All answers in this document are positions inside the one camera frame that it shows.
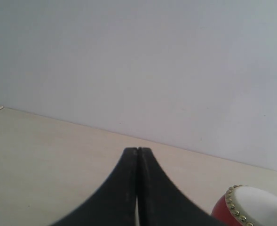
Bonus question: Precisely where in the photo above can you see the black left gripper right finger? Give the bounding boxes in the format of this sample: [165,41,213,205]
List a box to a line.
[137,147,223,226]

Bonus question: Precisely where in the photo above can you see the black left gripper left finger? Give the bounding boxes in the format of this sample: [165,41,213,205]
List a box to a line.
[53,147,137,226]

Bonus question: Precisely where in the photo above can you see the small red drum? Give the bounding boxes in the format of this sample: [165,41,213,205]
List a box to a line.
[211,185,277,226]

